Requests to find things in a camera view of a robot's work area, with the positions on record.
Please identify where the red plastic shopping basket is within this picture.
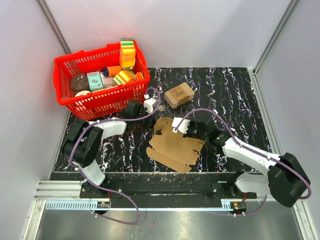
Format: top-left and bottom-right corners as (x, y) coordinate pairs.
(53, 42), (151, 121)

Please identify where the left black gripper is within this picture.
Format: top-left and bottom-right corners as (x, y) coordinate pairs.
(134, 108), (158, 131)

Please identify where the kitchen scouring pads pack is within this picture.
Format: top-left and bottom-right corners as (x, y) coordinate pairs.
(164, 82), (195, 109)

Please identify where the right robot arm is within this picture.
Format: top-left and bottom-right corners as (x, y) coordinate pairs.
(183, 121), (311, 208)

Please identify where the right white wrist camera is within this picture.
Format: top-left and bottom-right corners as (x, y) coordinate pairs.
(171, 117), (190, 134)

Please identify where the yellow green striped sponge pack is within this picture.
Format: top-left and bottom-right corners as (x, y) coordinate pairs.
(113, 70), (136, 86)

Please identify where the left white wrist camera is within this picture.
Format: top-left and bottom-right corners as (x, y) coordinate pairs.
(143, 94), (159, 114)

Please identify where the brown cardboard box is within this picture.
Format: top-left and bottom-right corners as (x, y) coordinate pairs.
(146, 117), (205, 173)

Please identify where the orange yellow juice carton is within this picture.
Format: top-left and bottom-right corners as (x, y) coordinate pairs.
(119, 38), (136, 70)

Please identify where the small clear plastic bag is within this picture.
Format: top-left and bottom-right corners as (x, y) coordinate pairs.
(157, 105), (166, 112)

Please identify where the orange snack packet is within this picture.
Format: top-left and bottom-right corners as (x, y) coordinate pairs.
(132, 72), (144, 81)

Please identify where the brown round bread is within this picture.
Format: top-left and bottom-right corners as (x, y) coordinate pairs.
(69, 73), (90, 93)

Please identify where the white round item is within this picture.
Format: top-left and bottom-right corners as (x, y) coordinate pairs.
(74, 90), (92, 97)

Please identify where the pink packaged item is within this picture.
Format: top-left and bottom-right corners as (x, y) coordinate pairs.
(101, 76), (117, 89)

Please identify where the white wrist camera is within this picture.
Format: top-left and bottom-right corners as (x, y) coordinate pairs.
(143, 94), (159, 114)
(171, 117), (190, 134)

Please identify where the orange cylindrical can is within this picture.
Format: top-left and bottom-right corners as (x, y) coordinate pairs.
(102, 65), (122, 77)

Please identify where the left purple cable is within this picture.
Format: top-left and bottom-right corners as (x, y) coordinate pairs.
(68, 87), (162, 225)

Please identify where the teal small box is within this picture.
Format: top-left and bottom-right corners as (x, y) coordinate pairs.
(86, 71), (104, 93)

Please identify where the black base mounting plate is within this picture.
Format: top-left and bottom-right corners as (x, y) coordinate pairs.
(79, 171), (258, 200)

